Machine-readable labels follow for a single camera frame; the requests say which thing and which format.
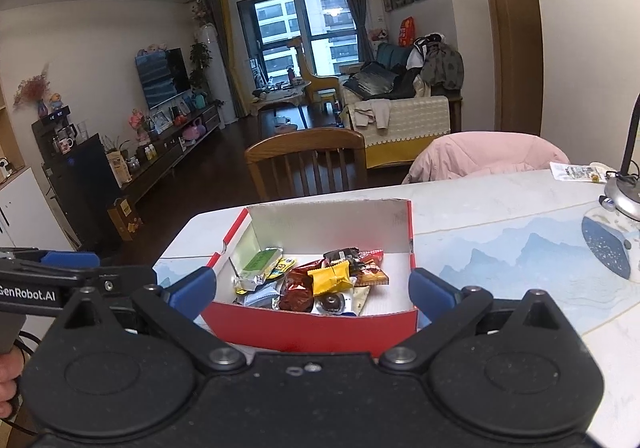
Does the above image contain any green snack bar packet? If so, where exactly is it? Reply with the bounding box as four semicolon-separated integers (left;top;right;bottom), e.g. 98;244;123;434
234;248;283;293

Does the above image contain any light blue chocolate packet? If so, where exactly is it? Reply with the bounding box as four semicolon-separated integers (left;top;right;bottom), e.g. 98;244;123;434
235;280;282;309

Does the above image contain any red snack packet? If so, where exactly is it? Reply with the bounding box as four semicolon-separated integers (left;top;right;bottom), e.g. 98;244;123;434
349;250;390;288

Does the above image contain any brown foil snack packet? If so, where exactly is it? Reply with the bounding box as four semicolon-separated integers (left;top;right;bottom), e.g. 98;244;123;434
278;267;314;312

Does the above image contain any yellow snack packet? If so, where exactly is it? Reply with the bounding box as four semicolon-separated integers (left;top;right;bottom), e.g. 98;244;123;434
308;262;354;296

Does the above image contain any yellow long sachet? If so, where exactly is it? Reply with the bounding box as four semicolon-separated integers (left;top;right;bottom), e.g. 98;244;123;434
267;257;296;280

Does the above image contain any white blue snack packet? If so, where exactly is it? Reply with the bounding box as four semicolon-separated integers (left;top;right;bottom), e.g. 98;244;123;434
311;286;370;317

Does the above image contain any black snack packet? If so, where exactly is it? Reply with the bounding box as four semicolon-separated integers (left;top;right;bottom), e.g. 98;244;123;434
323;246;362;276

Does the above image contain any left hand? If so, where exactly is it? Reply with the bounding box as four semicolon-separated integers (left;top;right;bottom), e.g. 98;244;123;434
0;346;24;419

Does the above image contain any white cabinet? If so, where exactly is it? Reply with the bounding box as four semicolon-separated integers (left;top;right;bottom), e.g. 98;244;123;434
0;168;74;251

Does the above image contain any brown gift bag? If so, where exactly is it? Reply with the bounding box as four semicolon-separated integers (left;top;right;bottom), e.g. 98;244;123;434
107;197;143;242

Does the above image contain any dark tv cabinet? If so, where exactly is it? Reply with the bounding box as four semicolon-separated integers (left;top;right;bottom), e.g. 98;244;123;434
122;106;221;204

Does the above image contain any red cardboard box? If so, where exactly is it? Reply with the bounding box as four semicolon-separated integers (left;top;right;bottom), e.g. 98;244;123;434
202;199;418;356

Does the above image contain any pink jacket on chair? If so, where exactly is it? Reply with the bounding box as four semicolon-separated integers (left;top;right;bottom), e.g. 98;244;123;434
402;132;568;185

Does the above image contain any wooden dining chair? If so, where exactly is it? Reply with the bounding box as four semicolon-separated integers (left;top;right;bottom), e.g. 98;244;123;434
245;127;368;202

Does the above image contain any sofa with cream cover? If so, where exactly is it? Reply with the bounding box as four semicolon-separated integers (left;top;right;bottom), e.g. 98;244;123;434
342;43;462;168

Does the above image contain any white standing air conditioner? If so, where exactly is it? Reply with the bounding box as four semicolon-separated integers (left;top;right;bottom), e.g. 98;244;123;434
198;23;238;126

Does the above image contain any silver desk lamp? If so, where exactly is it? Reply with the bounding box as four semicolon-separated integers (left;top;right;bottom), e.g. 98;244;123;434
599;98;640;222

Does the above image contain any coffee table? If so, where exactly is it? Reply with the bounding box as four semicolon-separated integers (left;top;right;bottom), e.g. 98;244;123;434
250;81;310;128

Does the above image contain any yellow armchair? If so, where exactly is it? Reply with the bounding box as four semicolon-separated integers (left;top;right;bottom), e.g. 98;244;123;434
286;34;344;117

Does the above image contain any pile of clothes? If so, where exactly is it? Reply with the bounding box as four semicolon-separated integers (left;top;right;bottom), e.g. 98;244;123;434
406;32;464;93

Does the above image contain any wall television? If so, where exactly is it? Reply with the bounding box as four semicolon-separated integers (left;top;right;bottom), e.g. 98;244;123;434
134;48;191;109

